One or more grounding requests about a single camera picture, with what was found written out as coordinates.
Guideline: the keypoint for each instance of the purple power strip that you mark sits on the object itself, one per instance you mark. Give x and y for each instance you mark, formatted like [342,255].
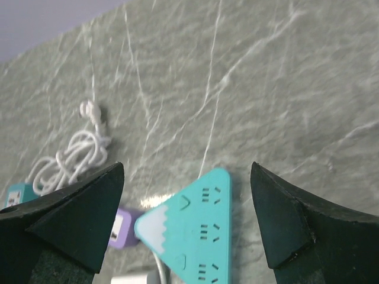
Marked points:
[122,233]

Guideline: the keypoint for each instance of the teal rectangular power strip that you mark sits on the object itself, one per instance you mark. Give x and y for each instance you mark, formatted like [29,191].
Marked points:
[19,193]

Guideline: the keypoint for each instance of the white square charger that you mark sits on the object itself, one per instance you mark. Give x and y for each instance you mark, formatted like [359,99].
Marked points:
[134,278]

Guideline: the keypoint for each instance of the teal triangular power strip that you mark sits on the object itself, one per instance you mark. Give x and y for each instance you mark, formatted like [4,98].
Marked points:
[191,232]

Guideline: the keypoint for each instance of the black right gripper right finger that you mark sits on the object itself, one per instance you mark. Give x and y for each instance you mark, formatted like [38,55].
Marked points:
[308,239]

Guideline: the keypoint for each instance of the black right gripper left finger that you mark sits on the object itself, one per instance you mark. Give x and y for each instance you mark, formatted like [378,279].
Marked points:
[61,237]

